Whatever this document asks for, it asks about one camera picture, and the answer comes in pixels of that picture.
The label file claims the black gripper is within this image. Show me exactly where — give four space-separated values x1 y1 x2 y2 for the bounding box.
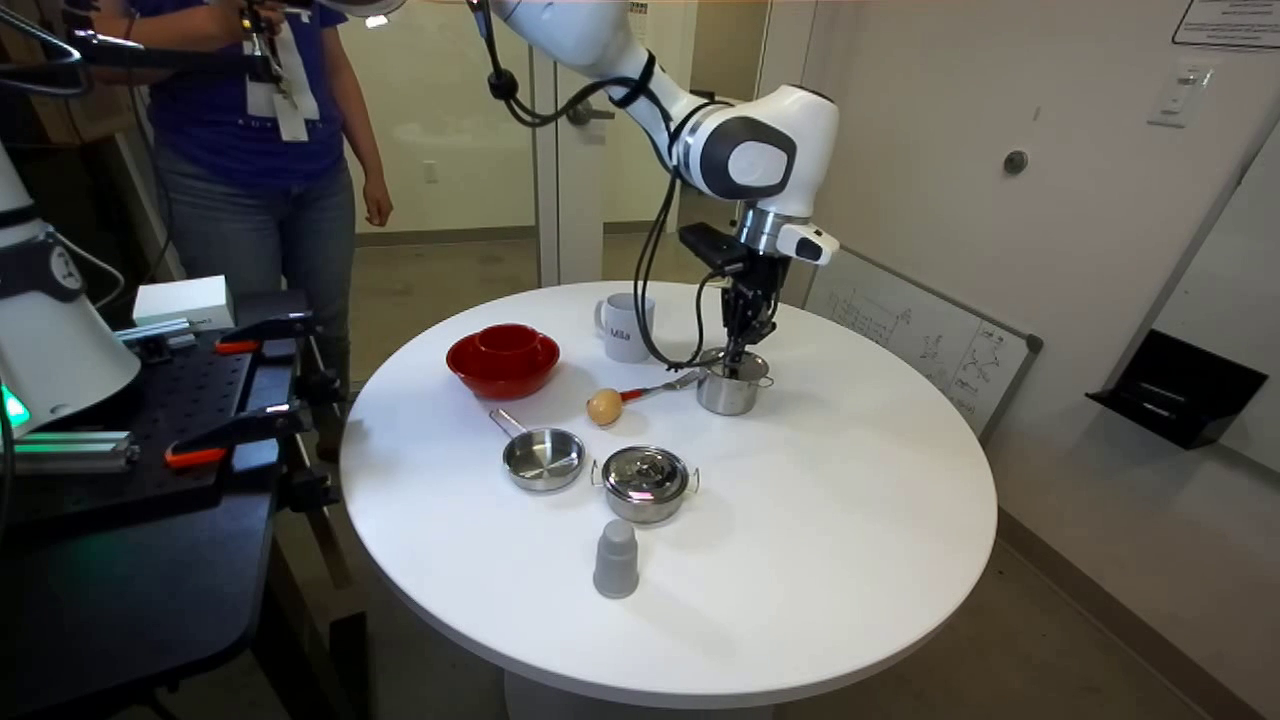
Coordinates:
716 258 796 366

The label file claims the person right forearm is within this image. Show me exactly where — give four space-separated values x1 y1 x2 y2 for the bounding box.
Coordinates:
85 0 278 58

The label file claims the person left forearm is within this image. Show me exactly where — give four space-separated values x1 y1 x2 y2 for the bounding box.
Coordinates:
311 13 393 187

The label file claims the open silver pot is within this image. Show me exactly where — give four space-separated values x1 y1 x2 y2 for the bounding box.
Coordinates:
693 362 781 419

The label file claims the white mug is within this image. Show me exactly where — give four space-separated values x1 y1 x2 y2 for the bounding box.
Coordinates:
594 290 661 367

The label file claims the person left hand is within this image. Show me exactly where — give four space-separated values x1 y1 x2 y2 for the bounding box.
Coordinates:
355 173 401 234

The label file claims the white door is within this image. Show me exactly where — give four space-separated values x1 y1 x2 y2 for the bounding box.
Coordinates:
527 24 618 290

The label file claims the small silver frying pan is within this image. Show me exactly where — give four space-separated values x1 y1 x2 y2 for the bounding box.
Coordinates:
486 403 594 497

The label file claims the red bowl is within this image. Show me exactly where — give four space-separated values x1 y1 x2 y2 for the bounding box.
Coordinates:
445 322 563 403

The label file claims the grey salt shaker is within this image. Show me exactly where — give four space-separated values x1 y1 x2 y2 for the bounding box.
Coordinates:
588 516 644 603

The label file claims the person in blue shirt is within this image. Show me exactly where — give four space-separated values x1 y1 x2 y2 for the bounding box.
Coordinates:
120 0 401 393

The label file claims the white box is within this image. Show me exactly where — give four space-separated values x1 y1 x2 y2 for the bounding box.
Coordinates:
127 272 241 335

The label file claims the black robot cart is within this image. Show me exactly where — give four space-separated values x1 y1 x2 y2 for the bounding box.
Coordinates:
0 301 376 720

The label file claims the black handheld controller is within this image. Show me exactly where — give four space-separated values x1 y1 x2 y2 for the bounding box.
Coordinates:
0 9 180 90

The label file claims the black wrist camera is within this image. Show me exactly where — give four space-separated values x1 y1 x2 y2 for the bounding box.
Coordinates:
675 219 752 279

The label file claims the lidded silver pot with handles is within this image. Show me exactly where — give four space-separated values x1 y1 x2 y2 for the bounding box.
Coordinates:
594 442 704 530

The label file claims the whiteboard leaning on wall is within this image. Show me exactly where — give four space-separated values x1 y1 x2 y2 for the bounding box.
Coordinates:
805 244 1048 442

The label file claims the black wall tray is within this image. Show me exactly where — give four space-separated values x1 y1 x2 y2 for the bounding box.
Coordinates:
1086 329 1271 454

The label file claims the white wall switch plate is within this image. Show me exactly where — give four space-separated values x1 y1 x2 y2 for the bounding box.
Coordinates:
1150 64 1221 136

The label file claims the small orange-handled clamp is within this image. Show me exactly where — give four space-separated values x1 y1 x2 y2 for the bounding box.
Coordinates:
209 332 321 366

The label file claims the white lanyard badge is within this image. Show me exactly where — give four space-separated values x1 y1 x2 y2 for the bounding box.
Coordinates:
237 9 321 143

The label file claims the large orange-handled clamp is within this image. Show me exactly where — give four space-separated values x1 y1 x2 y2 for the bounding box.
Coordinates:
162 397 342 476

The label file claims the framed wall sign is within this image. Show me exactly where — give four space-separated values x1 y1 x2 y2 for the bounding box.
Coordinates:
1168 0 1280 51

